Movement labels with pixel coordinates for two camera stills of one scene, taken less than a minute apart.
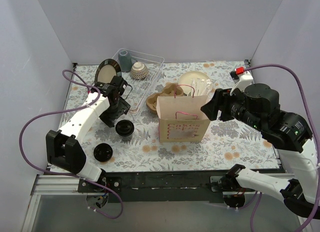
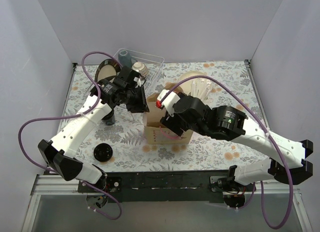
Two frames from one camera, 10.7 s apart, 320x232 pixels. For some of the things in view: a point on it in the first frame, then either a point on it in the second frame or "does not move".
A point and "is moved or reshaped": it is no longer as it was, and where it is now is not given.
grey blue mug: (125, 60) does not move
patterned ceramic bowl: (139, 71) does not move
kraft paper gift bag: (180, 118) is moved or reshaped
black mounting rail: (160, 186) does not move
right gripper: (222, 107) → (171, 124)
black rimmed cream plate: (106, 70) does not move
